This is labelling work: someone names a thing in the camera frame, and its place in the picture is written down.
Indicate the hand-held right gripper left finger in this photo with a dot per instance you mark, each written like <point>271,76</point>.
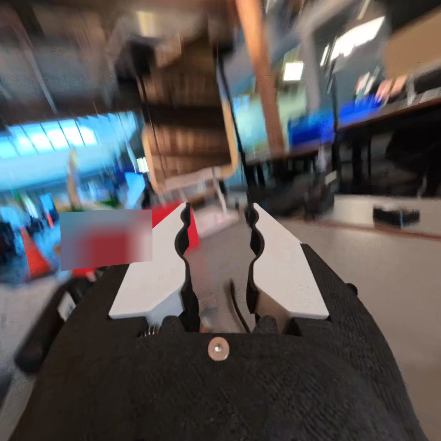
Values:
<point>155,286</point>

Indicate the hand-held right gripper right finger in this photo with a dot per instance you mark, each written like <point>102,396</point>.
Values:
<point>286,275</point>

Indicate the red plastic bin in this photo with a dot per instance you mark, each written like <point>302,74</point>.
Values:
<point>160,213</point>

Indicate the orange traffic cone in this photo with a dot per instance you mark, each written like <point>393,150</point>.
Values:
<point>36,258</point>

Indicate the small black box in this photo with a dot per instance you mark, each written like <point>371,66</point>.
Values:
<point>396,216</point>

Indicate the blue plastic bin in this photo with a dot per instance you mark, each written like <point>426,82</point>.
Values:
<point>358,110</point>
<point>310,129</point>

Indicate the wooden desk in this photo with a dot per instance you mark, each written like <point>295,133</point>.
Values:
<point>396,108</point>

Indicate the wooden post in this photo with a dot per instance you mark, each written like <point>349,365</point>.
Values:
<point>265,86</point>

